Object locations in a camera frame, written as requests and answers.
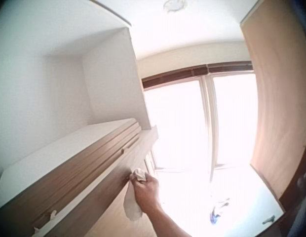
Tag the light wooden door panel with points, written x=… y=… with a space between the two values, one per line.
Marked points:
x=276 y=98

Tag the person's right hand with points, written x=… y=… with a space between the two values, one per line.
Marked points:
x=146 y=191

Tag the small dark object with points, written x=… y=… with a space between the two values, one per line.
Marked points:
x=269 y=219

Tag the person's right fingers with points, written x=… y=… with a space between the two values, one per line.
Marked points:
x=133 y=179

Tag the white framed window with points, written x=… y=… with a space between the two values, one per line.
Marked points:
x=182 y=123

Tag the brown window blind rail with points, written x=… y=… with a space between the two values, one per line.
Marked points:
x=192 y=72

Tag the small wardrobe door knob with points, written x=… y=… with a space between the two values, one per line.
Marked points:
x=52 y=214
x=36 y=229

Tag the brown wooden wardrobe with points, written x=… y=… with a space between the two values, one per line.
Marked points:
x=69 y=177

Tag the round ceiling light fixture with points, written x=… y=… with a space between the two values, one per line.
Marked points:
x=175 y=5

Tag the white cleaning cloth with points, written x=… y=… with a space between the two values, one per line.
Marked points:
x=131 y=206

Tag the blue and white cloth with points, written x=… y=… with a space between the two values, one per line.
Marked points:
x=218 y=209

